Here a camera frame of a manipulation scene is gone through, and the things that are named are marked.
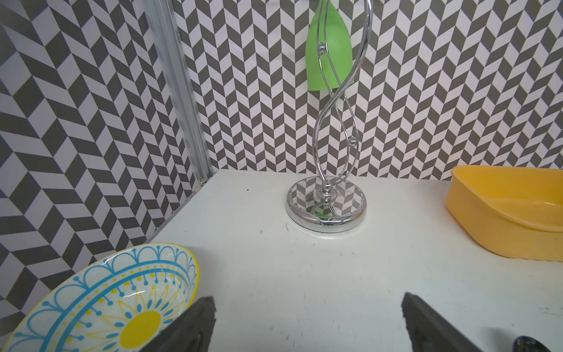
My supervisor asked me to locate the green plastic cup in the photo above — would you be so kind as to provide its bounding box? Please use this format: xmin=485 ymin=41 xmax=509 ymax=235
xmin=306 ymin=1 xmax=353 ymax=92

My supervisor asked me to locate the yellow blue patterned bowl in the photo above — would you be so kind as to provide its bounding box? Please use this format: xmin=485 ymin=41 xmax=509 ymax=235
xmin=3 ymin=243 xmax=200 ymax=351

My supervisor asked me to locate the chrome cup holder stand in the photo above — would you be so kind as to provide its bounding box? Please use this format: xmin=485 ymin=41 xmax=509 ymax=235
xmin=286 ymin=1 xmax=373 ymax=233

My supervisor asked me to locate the black spoon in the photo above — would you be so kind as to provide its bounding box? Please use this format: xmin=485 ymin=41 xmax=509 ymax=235
xmin=513 ymin=336 xmax=550 ymax=352

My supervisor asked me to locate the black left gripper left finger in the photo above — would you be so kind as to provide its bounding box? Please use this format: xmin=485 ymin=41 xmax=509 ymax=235
xmin=141 ymin=296 xmax=216 ymax=352

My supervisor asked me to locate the aluminium corner post left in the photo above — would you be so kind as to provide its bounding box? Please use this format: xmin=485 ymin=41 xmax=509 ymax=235
xmin=143 ymin=0 xmax=213 ymax=186

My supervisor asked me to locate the yellow plastic storage box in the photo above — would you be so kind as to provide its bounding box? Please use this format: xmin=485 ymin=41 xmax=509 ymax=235
xmin=447 ymin=165 xmax=562 ymax=262

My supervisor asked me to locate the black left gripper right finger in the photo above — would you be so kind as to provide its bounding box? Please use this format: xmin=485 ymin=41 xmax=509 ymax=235
xmin=401 ymin=293 xmax=480 ymax=352

